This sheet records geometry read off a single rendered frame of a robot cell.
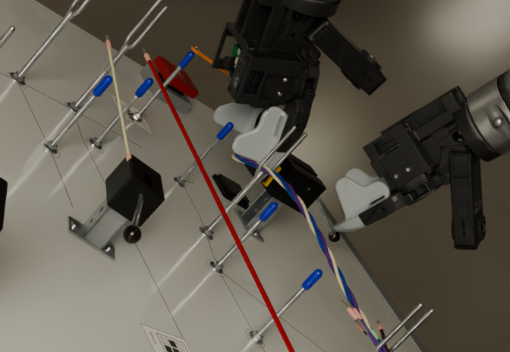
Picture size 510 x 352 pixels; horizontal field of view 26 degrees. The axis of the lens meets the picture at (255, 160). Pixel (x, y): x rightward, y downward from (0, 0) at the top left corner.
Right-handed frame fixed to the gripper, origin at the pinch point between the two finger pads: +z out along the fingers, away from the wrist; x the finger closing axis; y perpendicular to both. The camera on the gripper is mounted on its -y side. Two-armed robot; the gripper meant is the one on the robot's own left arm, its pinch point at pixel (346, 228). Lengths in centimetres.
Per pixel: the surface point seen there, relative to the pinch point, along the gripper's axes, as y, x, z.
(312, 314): -4.0, 15.7, 1.0
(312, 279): 1.4, 30.8, -9.6
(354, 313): -2.2, 34.8, -13.4
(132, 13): 72, -199, 119
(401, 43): 15, -217, 55
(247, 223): 7.0, 9.2, 5.2
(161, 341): 5.2, 46.8, -4.8
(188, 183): 14.2, 13.1, 6.3
